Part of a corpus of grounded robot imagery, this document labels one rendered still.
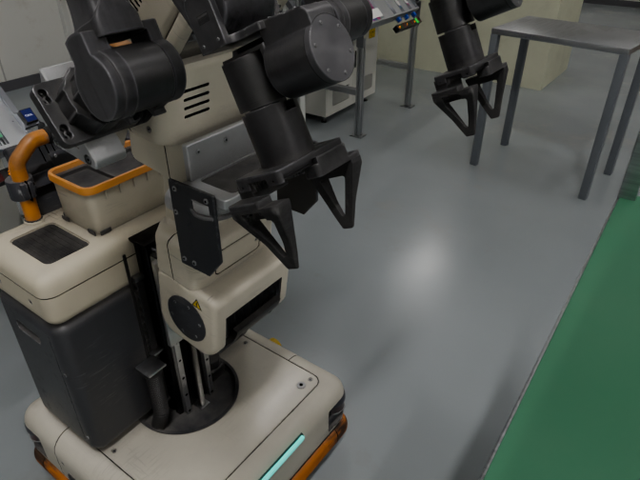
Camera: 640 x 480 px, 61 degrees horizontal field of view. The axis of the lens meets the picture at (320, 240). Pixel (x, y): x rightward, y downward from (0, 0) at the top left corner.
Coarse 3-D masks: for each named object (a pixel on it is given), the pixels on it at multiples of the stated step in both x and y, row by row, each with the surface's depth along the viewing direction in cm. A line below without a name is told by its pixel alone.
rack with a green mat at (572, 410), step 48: (624, 192) 99; (624, 240) 87; (576, 288) 77; (624, 288) 77; (576, 336) 69; (624, 336) 69; (528, 384) 62; (576, 384) 62; (624, 384) 62; (528, 432) 56; (576, 432) 56; (624, 432) 56
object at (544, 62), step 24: (528, 0) 433; (552, 0) 422; (576, 0) 460; (432, 24) 486; (480, 24) 462; (384, 48) 525; (408, 48) 510; (432, 48) 496; (504, 48) 459; (528, 48) 448; (552, 48) 446; (528, 72) 457; (552, 72) 473
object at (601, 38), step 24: (504, 24) 299; (528, 24) 299; (552, 24) 299; (576, 24) 299; (600, 48) 261; (624, 48) 254; (624, 72) 259; (480, 120) 318; (600, 120) 274; (624, 120) 304; (480, 144) 327; (504, 144) 359; (600, 144) 278
